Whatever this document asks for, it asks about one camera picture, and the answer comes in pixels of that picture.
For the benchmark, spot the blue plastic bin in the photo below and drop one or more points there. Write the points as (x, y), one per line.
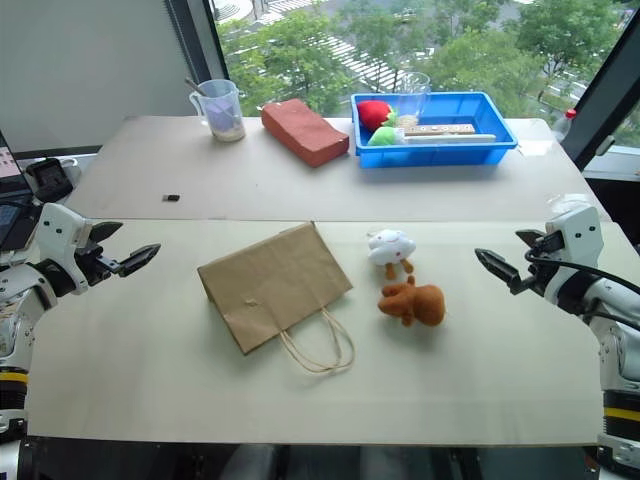
(430, 152)

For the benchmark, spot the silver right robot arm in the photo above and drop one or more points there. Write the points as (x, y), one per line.
(617, 345)

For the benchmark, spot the white plush toy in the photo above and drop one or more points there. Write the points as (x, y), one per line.
(391, 245)

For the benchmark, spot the orange plush toy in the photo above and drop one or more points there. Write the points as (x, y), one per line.
(420, 305)

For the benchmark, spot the laptop computer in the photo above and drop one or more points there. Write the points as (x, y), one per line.
(10, 200)

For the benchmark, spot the small black object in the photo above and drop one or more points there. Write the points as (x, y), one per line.
(171, 198)

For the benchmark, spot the clear measuring cup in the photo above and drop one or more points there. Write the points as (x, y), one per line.
(222, 112)

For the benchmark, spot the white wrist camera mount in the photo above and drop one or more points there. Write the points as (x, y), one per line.
(57, 230)
(580, 235)

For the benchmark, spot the plastic bottle with red cap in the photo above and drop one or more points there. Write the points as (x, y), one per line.
(564, 125)

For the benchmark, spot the wooden block with holes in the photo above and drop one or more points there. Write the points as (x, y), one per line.
(440, 129)

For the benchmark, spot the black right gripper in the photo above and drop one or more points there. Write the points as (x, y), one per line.
(534, 280)

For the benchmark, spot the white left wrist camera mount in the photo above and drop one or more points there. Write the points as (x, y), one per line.
(57, 230)

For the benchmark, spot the metal spoon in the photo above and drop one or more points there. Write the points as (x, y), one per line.
(195, 86)

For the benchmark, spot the clear plastic cup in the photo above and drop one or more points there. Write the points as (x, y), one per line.
(415, 100)

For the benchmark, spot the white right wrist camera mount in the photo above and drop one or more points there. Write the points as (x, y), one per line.
(580, 235)

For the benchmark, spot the white mug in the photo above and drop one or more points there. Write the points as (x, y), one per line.
(74, 167)

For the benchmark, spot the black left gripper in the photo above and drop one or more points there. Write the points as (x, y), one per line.
(92, 262)

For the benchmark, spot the green plush toy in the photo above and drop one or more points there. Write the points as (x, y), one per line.
(384, 136)

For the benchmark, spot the black box device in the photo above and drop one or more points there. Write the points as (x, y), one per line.
(49, 179)

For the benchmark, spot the red strawberry plush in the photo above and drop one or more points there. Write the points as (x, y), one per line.
(372, 114)

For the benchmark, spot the dark window frame pillar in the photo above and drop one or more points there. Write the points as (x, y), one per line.
(195, 45)
(600, 100)

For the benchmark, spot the red brick block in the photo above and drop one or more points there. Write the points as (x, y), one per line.
(305, 132)

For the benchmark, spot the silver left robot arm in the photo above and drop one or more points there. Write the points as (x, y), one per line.
(20, 295)

